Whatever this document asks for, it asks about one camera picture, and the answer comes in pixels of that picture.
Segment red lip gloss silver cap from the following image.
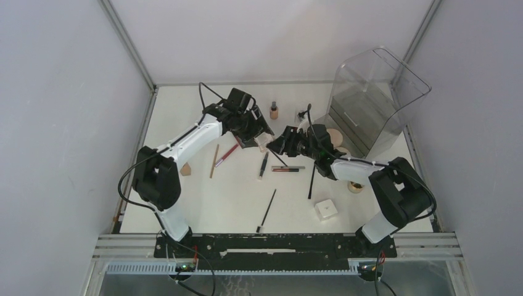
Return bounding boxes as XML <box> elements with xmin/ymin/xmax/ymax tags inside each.
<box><xmin>214</xmin><ymin>144</ymin><xmax>239</xmax><ymax>168</ymax></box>

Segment silver and red lip pencils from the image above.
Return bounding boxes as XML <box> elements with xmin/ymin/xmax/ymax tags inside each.
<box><xmin>271</xmin><ymin>166</ymin><xmax>305</xmax><ymax>172</ymax></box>

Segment clear acrylic organizer box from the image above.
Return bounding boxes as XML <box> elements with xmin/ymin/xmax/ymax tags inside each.
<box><xmin>316</xmin><ymin>46</ymin><xmax>432</xmax><ymax>160</ymax></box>

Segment round powder puff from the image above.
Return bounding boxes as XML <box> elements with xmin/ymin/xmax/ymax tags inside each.
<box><xmin>336</xmin><ymin>147</ymin><xmax>351</xmax><ymax>157</ymax></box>
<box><xmin>326</xmin><ymin>128</ymin><xmax>344</xmax><ymax>147</ymax></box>

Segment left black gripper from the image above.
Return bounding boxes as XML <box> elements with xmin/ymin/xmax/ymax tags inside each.
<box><xmin>234</xmin><ymin>105</ymin><xmax>274</xmax><ymax>149</ymax></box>

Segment black mounting rail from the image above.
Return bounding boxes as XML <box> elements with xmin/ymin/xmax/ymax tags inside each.
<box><xmin>154</xmin><ymin>233</ymin><xmax>398</xmax><ymax>272</ymax></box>

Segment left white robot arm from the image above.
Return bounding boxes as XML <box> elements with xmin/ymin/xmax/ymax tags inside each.
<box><xmin>130</xmin><ymin>88</ymin><xmax>274</xmax><ymax>257</ymax></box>

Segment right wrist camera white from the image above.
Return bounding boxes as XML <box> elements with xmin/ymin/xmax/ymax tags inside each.
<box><xmin>298</xmin><ymin>118</ymin><xmax>310</xmax><ymax>132</ymax></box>

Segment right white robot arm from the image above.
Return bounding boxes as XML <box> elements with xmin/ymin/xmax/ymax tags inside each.
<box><xmin>266</xmin><ymin>124</ymin><xmax>436</xmax><ymax>257</ymax></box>

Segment black makeup brush right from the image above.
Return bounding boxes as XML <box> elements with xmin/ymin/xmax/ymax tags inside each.
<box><xmin>307</xmin><ymin>165</ymin><xmax>316</xmax><ymax>200</ymax></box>

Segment black concealer tube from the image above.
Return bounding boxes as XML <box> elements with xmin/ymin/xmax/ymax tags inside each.
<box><xmin>258</xmin><ymin>152</ymin><xmax>269</xmax><ymax>180</ymax></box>

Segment black makeup brush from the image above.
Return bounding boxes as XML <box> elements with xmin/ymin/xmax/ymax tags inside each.
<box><xmin>256</xmin><ymin>189</ymin><xmax>277</xmax><ymax>234</ymax></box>
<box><xmin>307</xmin><ymin>165</ymin><xmax>316</xmax><ymax>200</ymax></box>

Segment black makeup brush front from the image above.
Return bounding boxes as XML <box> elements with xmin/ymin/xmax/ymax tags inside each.
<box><xmin>256</xmin><ymin>189</ymin><xmax>277</xmax><ymax>234</ymax></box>

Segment square foundation bottle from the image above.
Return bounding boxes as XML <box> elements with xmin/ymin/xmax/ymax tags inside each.
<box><xmin>179</xmin><ymin>163</ymin><xmax>192</xmax><ymax>176</ymax></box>

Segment gold eyebrow pencil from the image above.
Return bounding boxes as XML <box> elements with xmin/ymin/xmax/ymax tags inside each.
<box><xmin>209</xmin><ymin>144</ymin><xmax>220</xmax><ymax>179</ymax></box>

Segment gold round jar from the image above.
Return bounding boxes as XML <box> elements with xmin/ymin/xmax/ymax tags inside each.
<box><xmin>347</xmin><ymin>181</ymin><xmax>364</xmax><ymax>194</ymax></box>

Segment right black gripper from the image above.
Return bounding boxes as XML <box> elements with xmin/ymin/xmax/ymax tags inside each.
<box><xmin>266</xmin><ymin>125</ymin><xmax>319</xmax><ymax>160</ymax></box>

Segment clear eyeshadow palette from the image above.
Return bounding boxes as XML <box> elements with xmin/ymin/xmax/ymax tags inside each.
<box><xmin>254</xmin><ymin>133</ymin><xmax>274</xmax><ymax>153</ymax></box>

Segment white cube box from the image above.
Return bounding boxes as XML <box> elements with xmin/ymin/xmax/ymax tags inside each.
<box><xmin>314</xmin><ymin>199</ymin><xmax>338</xmax><ymax>221</ymax></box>

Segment foundation bottle with pump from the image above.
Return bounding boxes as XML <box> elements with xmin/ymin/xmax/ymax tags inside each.
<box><xmin>270</xmin><ymin>101</ymin><xmax>279</xmax><ymax>120</ymax></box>

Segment thin black liner pencil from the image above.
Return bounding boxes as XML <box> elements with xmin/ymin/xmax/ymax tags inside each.
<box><xmin>270</xmin><ymin>150</ymin><xmax>288</xmax><ymax>167</ymax></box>

